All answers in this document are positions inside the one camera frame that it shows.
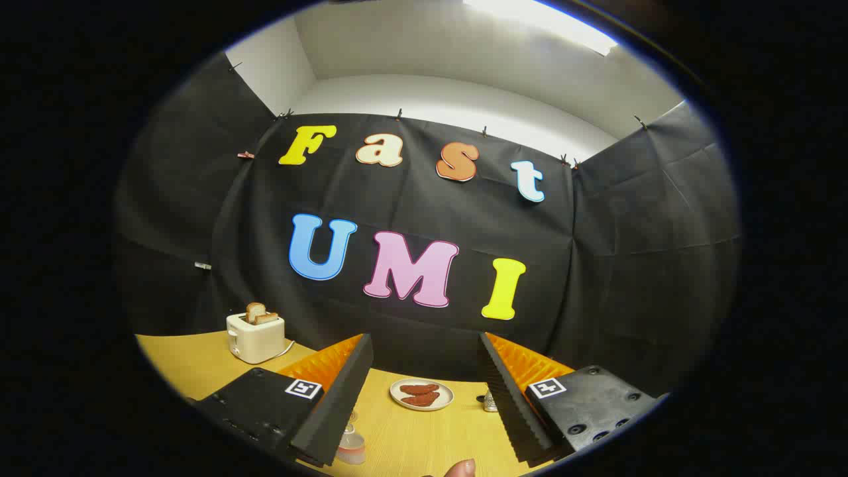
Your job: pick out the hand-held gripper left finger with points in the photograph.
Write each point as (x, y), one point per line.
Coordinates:
(338, 397)

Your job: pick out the wooden table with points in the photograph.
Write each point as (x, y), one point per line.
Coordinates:
(411, 440)

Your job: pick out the clear juice bottle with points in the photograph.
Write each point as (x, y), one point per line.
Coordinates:
(351, 449)

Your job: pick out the cream toaster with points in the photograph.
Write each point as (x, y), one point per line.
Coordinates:
(255, 341)

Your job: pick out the black backdrop cloth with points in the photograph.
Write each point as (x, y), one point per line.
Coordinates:
(596, 265)

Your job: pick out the toast slice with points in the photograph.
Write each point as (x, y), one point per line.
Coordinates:
(267, 318)
(254, 309)

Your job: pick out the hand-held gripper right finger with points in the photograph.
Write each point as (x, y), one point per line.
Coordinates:
(507, 397)

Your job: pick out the red meat slice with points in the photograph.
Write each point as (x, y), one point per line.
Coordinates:
(423, 399)
(419, 389)

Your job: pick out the white round plate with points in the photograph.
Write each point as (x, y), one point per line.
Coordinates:
(397, 399)

